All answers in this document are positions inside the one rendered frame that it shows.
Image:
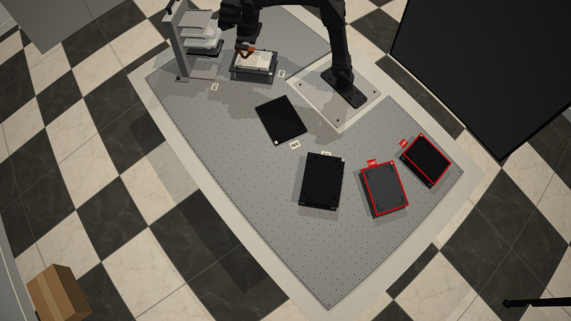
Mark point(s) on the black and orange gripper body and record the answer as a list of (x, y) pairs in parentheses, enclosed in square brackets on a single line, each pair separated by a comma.
[(253, 33)]

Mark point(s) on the white microplate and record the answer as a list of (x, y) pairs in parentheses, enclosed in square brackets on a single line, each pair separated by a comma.
[(258, 59)]

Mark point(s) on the black microplate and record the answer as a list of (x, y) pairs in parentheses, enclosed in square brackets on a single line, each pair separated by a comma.
[(213, 52)]

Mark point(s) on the grey shelf rack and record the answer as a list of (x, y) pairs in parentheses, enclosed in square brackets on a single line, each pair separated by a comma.
[(194, 68)]

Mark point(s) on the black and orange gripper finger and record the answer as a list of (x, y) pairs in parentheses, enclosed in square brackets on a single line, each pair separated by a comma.
[(250, 51)]

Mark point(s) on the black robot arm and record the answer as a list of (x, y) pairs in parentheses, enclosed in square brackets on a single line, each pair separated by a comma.
[(332, 14)]

